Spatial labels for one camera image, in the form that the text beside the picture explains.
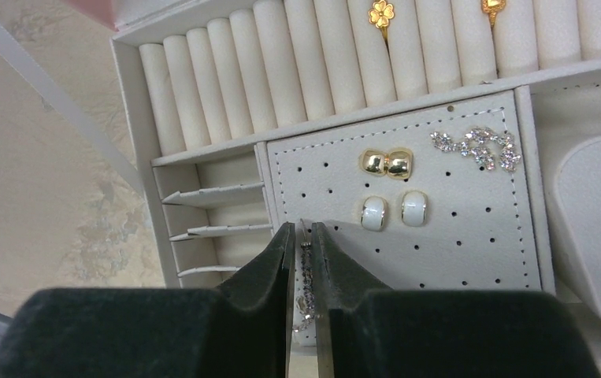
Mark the rhinestone earring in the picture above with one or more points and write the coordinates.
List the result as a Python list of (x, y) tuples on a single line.
[(306, 302), (486, 147)]

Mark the white stud earring left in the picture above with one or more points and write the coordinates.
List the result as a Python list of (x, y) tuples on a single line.
[(374, 212)]

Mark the gold stud earring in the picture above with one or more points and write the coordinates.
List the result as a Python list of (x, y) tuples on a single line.
[(400, 164), (374, 162)]

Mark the pink jewelry box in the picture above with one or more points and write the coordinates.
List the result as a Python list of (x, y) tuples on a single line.
[(245, 115)]

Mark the white stud earring right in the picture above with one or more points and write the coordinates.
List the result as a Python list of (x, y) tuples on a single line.
[(414, 208)]

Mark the gold stud earring right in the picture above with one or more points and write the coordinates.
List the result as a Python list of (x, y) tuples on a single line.
[(400, 164)]

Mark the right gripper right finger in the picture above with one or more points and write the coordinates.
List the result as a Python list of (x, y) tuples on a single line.
[(367, 329)]

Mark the gold stud earring left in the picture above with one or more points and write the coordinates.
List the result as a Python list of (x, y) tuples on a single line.
[(374, 162)]

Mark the rhinestone earring in box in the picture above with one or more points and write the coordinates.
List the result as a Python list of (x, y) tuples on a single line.
[(486, 147)]

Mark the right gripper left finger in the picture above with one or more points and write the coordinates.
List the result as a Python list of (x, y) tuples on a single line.
[(241, 328)]

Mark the white stud earring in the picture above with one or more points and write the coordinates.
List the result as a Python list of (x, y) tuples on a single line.
[(374, 212), (414, 208)]

